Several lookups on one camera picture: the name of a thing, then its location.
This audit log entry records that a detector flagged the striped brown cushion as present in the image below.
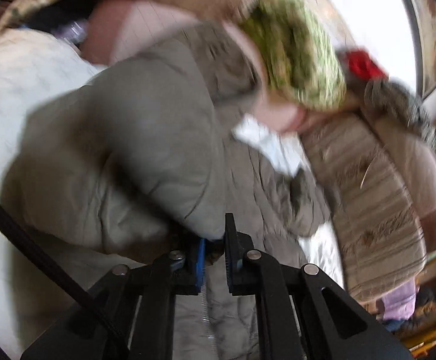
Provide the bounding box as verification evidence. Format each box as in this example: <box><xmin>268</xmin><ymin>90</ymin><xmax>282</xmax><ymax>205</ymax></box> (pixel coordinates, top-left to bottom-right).
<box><xmin>301</xmin><ymin>114</ymin><xmax>427</xmax><ymax>303</ymax></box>

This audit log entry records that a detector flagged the pink folded blanket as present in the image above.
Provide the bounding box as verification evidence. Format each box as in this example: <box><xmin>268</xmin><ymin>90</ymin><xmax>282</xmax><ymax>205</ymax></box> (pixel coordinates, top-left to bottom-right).
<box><xmin>81</xmin><ymin>0</ymin><xmax>313</xmax><ymax>133</ymax></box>

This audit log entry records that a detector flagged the red cloth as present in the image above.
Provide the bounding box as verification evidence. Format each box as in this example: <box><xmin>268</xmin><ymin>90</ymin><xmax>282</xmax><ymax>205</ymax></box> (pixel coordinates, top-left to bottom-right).
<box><xmin>341</xmin><ymin>49</ymin><xmax>389</xmax><ymax>81</ymax></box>

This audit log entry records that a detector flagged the white leaf-print bed quilt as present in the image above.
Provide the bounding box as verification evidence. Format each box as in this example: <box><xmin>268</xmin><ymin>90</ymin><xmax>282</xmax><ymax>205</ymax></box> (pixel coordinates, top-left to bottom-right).
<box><xmin>0</xmin><ymin>28</ymin><xmax>346</xmax><ymax>360</ymax></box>

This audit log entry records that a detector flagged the green white patterned blanket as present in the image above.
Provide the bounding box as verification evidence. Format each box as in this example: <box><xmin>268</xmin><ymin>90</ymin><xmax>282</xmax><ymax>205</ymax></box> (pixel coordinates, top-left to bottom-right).
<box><xmin>240</xmin><ymin>0</ymin><xmax>346</xmax><ymax>111</ymax></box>

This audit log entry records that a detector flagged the grey knitted garment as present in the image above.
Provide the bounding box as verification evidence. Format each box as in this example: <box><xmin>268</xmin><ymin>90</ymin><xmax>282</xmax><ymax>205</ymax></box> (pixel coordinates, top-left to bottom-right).
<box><xmin>363</xmin><ymin>78</ymin><xmax>436</xmax><ymax>149</ymax></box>

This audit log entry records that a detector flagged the black garment under quilt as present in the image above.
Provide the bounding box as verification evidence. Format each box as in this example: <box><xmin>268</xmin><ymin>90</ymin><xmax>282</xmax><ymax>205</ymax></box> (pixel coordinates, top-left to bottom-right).
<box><xmin>19</xmin><ymin>0</ymin><xmax>100</xmax><ymax>33</ymax></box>

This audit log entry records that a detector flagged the olive quilted hooded jacket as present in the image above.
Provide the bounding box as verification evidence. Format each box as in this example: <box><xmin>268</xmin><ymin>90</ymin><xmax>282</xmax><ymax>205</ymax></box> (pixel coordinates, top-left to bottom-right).
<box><xmin>0</xmin><ymin>22</ymin><xmax>331</xmax><ymax>360</ymax></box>

